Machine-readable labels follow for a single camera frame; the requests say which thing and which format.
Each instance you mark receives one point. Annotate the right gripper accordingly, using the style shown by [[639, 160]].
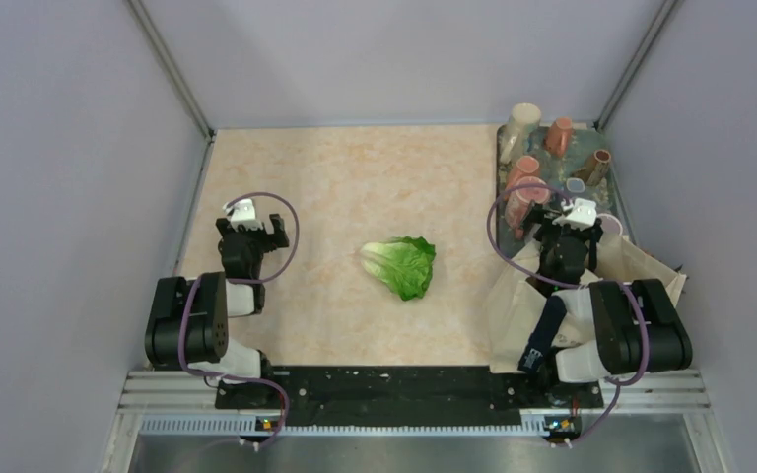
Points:
[[537, 214]]

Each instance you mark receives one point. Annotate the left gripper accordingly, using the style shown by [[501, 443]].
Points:
[[280, 237]]

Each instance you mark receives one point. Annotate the brown patterned mug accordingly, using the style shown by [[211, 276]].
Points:
[[595, 168]]

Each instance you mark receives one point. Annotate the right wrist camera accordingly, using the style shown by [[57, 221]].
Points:
[[579, 214]]

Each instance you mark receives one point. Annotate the cream tall mug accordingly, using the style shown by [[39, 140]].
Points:
[[524, 119]]

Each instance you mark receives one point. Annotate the beige tote bag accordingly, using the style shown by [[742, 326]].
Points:
[[513, 306]]

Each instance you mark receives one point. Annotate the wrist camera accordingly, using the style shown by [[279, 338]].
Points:
[[579, 214], [242, 215]]

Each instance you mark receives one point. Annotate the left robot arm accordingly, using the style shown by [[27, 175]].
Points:
[[199, 310]]

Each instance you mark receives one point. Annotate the floral patterned tray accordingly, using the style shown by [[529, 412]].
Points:
[[555, 171]]

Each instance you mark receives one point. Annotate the blue grey mug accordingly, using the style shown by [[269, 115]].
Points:
[[575, 186]]

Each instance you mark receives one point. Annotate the large pink mug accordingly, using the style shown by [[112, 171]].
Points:
[[520, 201]]

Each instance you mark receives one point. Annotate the green lettuce head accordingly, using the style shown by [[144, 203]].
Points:
[[403, 264]]

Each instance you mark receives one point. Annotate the terracotta pink mug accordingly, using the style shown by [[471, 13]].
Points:
[[558, 137]]

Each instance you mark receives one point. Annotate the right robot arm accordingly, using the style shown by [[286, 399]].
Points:
[[587, 332]]

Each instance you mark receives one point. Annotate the small pink mug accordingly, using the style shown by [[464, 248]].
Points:
[[524, 166]]

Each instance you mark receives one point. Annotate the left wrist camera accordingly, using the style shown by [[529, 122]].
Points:
[[242, 215]]

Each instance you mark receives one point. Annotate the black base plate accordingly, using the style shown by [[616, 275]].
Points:
[[421, 396]]

